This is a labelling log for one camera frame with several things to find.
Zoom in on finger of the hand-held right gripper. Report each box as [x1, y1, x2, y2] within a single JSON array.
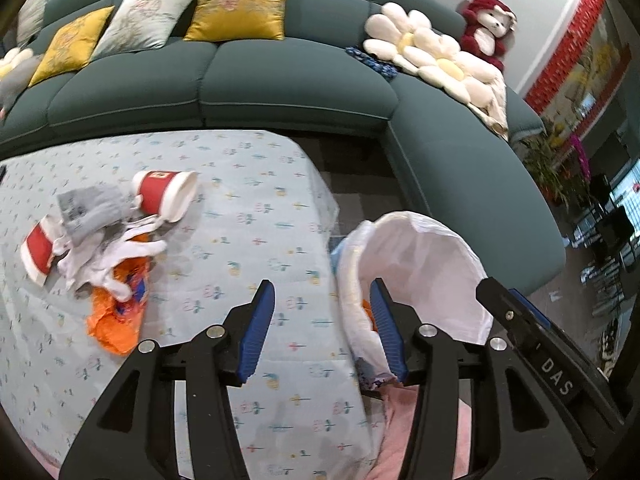
[[475, 277, 551, 357]]

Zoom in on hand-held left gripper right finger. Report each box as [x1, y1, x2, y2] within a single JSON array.
[[369, 278, 601, 480]]

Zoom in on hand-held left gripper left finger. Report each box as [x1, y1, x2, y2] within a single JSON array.
[[59, 279, 277, 480]]

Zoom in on bin with white plastic bag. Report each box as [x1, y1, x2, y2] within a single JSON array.
[[330, 210, 496, 391]]

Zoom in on red and white paper cup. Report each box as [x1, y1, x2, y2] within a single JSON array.
[[131, 170, 199, 223]]

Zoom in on pink mat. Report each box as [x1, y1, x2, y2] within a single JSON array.
[[367, 385, 476, 480]]

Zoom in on black chair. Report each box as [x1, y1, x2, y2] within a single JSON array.
[[575, 175, 640, 271]]

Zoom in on orange plastic wrapper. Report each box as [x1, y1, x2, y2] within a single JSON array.
[[86, 254, 151, 356]]

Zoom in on green potted plant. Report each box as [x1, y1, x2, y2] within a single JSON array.
[[520, 130, 591, 206]]

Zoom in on pink orchid flowers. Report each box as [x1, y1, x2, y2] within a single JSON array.
[[570, 135, 594, 186]]

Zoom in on beige blanket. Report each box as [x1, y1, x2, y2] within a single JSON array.
[[467, 74, 512, 142]]

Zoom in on grey crumpled wrapper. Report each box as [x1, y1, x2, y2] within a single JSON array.
[[56, 183, 138, 248]]

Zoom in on flattened red paper cup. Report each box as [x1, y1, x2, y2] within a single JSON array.
[[20, 214, 68, 288]]

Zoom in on dark green sofa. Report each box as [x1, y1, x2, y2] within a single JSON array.
[[0, 0, 566, 301]]

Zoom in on blue knitted cloth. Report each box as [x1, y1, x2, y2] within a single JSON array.
[[346, 46, 399, 81]]

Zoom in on red teddy bear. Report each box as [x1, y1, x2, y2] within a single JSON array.
[[457, 0, 519, 71]]

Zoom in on large yellow embroidered cushion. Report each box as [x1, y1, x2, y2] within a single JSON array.
[[184, 0, 293, 42]]

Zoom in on grey embroidered cushion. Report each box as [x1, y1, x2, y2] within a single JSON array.
[[92, 0, 198, 58]]

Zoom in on grey plush toy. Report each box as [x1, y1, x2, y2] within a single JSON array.
[[0, 55, 44, 121]]

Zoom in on small yellow embroidered cushion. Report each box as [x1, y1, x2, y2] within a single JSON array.
[[28, 6, 116, 87]]

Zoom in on small white flower cushion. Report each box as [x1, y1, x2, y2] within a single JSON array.
[[0, 47, 34, 79]]

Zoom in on white plush pillow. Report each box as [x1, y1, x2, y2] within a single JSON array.
[[16, 0, 49, 46]]

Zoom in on red wall banner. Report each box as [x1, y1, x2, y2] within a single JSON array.
[[525, 0, 632, 117]]

